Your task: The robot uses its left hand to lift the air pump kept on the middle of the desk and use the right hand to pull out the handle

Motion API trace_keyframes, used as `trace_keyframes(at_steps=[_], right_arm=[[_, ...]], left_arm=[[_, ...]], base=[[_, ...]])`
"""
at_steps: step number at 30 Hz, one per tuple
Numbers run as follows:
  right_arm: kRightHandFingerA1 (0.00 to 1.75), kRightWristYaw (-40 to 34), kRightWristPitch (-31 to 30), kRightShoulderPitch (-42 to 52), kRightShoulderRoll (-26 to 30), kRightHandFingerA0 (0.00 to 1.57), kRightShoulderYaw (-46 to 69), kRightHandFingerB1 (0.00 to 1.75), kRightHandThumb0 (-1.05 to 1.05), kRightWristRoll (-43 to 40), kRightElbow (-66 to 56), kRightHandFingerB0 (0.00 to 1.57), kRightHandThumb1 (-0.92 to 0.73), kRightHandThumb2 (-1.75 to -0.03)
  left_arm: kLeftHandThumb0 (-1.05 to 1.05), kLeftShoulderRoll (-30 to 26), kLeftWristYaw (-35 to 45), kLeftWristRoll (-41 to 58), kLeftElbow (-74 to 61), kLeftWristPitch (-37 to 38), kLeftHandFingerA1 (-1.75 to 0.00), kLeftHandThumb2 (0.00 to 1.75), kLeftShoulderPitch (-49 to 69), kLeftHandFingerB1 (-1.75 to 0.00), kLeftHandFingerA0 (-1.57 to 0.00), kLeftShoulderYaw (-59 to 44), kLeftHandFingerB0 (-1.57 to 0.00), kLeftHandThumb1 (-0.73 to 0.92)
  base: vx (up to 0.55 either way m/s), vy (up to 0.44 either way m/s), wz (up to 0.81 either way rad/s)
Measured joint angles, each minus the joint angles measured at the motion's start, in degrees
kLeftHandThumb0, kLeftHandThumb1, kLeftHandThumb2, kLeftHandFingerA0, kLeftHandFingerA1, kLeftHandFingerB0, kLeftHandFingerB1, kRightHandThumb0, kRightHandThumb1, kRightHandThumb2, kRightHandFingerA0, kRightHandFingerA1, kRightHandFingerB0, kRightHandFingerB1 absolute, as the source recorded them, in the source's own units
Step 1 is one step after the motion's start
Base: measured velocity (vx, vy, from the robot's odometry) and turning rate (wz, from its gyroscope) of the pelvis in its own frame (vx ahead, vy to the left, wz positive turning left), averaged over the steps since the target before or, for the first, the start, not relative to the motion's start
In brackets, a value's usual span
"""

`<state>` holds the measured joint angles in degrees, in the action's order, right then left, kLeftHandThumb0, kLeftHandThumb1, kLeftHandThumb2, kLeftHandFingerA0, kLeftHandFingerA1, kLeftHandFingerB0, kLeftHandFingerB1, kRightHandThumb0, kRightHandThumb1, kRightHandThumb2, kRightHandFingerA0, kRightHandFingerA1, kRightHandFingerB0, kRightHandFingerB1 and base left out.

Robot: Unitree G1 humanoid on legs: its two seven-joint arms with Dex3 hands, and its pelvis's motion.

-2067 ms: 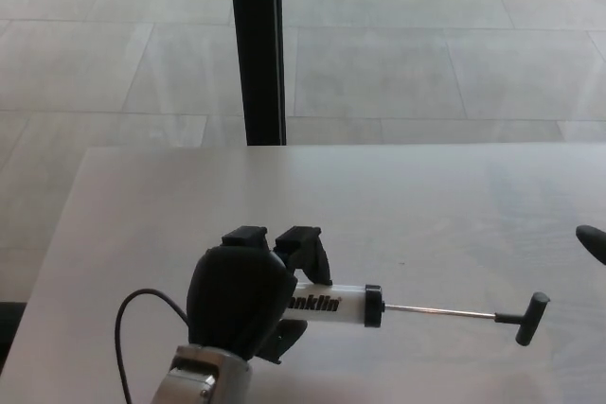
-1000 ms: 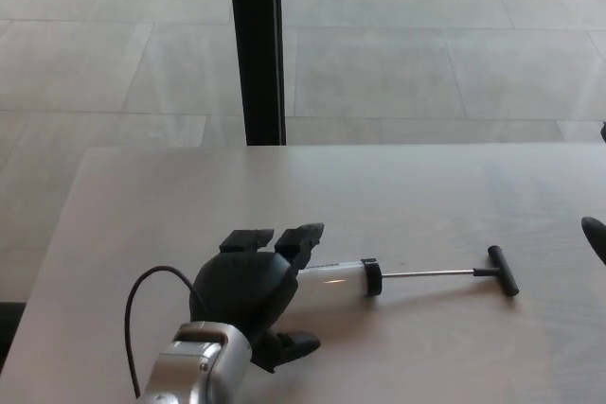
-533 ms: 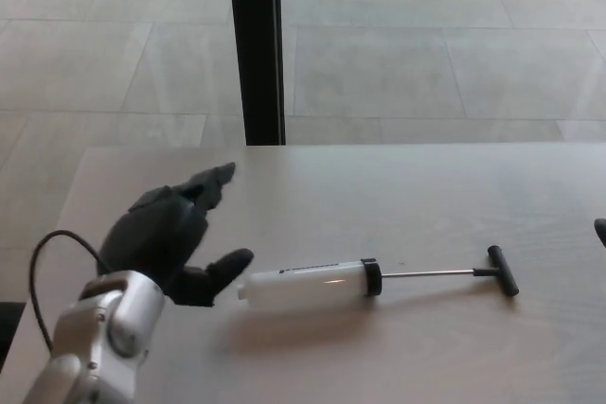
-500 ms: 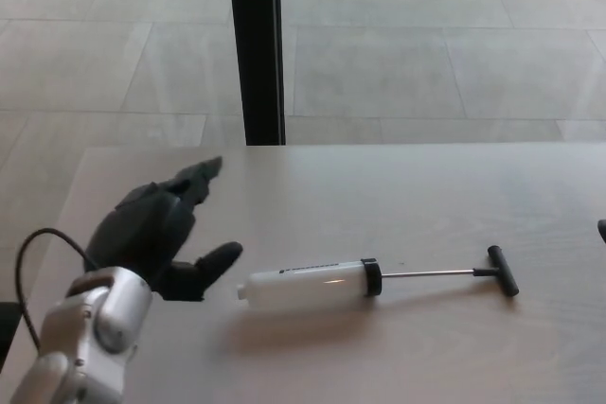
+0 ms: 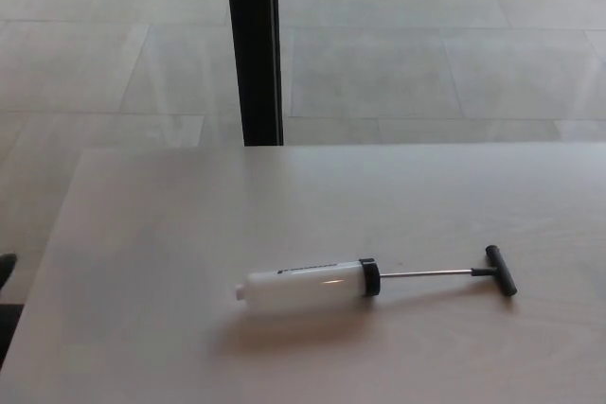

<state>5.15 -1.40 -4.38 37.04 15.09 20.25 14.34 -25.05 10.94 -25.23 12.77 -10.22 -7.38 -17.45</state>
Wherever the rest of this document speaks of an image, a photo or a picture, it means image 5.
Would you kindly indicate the white Franklin air pump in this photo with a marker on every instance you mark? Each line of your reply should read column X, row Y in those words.
column 308, row 283

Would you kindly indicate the dark grey rounded object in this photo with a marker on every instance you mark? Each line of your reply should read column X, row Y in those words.
column 6, row 269

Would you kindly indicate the black floor mat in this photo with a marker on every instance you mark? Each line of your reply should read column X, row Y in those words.
column 8, row 328

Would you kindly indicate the black vertical post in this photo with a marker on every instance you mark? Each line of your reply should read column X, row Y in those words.
column 254, row 44

